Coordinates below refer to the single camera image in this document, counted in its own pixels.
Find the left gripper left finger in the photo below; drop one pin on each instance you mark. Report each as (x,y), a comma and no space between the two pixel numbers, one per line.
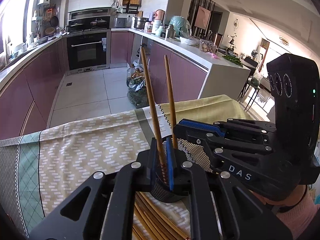
(102,206)

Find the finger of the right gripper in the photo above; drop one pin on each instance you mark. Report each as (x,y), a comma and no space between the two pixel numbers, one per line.
(208,136)
(243,129)

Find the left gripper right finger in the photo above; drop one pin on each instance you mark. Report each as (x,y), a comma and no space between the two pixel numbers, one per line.
(220,207)

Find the wooden chopstick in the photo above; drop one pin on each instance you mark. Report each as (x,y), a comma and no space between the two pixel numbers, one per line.
(151,228)
(171,101)
(159,218)
(157,131)

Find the pink sleeve forearm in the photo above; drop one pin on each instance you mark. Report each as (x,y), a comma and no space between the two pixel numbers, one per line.
(299,217)

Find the right hand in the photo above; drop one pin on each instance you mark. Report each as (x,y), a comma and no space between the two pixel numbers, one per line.
(293,199)

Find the black mesh utensil holder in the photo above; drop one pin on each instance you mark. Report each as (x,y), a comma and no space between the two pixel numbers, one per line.
(185,178)

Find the yellow cloth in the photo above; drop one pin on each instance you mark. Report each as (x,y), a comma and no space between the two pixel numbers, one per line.
(210,110)

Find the patterned beige tablecloth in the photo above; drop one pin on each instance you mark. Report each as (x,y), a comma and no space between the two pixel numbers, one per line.
(41,169)

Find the wooden chopstick on table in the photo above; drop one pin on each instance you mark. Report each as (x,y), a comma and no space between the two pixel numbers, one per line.
(151,228)
(159,218)

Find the bag of greens on floor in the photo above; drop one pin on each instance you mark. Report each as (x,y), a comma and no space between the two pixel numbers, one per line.
(137,91)

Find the teal appliance on counter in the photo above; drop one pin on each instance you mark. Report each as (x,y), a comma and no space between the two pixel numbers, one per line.
(181,26)

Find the steel pot on counter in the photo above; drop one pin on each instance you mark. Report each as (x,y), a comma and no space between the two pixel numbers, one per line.
(139,22)

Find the black built-in oven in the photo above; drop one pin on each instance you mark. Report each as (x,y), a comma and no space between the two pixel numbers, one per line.
(89,51)

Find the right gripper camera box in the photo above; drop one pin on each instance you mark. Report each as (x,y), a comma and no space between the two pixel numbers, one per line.
(294,82)

